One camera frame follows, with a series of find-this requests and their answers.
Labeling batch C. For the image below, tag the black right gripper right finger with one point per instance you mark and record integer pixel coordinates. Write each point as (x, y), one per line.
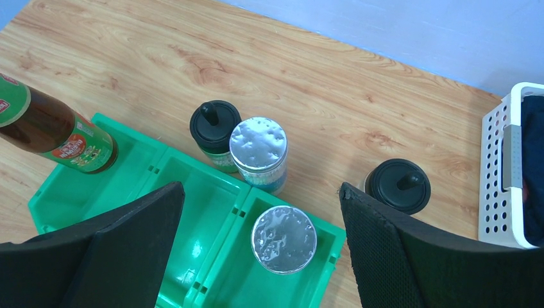
(400, 261)

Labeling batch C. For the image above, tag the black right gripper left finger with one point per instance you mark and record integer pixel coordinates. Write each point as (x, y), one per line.
(115, 259)

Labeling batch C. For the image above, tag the tall yellow-capped sauce bottle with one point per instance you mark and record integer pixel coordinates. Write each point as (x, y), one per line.
(41, 124)

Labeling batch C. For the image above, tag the right black-spout seasoning jar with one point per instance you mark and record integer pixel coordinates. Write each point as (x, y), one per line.
(399, 183)

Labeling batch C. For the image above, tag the black-spout seasoning jar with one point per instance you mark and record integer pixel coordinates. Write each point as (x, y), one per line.
(211, 126)
(399, 183)

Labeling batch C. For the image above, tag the silver-lid jar in bin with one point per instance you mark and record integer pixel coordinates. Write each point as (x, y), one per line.
(284, 239)

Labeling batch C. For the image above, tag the white perforated plastic basket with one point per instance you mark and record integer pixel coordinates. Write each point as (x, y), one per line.
(500, 219)

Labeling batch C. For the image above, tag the dark blue folded cloth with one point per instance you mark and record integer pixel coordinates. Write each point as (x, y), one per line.
(532, 168)

